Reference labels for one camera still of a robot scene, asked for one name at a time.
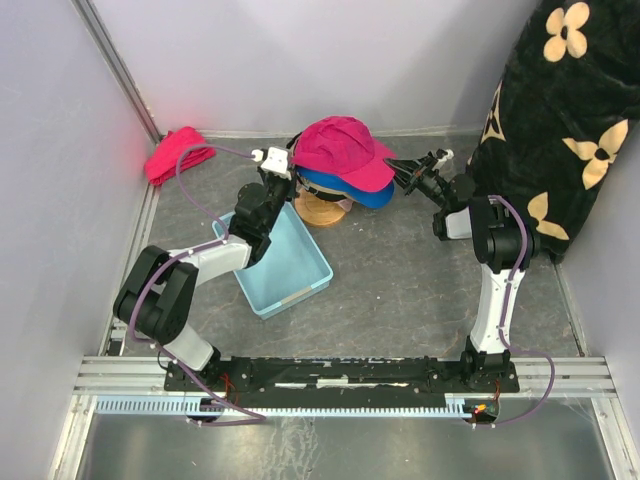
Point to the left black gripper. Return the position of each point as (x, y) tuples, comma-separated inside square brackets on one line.
[(290, 183)]

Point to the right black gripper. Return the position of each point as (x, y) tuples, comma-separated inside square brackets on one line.
[(422, 167)]

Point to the colourful cap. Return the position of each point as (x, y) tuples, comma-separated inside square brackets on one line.
[(324, 181)]

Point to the magenta cap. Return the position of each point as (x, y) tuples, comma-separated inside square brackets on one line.
[(343, 146)]

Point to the pink cap with R logo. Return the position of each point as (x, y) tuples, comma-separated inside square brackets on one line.
[(345, 204)]

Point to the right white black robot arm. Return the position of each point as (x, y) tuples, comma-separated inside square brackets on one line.
[(503, 245)]

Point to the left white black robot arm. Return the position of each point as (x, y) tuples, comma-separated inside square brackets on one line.
[(156, 297)]

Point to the wooden hat stand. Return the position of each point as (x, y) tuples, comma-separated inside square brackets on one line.
[(316, 212)]

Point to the light blue plastic basket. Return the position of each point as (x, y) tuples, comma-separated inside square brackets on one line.
[(292, 269)]

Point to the red cloth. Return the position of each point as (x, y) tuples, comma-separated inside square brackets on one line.
[(161, 165)]

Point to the black floral blanket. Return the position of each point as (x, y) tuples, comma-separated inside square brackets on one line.
[(567, 100)]

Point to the aluminium corner profile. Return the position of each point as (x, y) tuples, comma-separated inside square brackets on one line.
[(90, 16)]

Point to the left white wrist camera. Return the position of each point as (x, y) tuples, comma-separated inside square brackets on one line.
[(273, 160)]

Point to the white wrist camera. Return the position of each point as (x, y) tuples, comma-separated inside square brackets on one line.
[(444, 154), (273, 160)]

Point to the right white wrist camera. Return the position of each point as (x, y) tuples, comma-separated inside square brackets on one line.
[(444, 154)]

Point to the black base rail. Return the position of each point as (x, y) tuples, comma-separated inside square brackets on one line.
[(336, 382)]

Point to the light blue cable duct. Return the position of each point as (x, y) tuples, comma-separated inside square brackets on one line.
[(195, 407)]

